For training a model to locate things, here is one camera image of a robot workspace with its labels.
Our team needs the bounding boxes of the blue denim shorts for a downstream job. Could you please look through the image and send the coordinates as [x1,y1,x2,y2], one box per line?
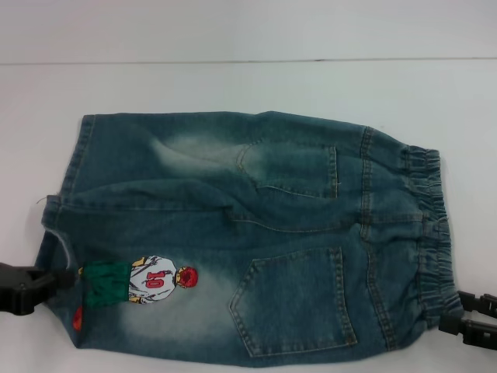
[36,110,465,358]

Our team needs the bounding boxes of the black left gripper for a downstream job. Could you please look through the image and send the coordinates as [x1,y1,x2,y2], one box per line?
[0,262,78,316]

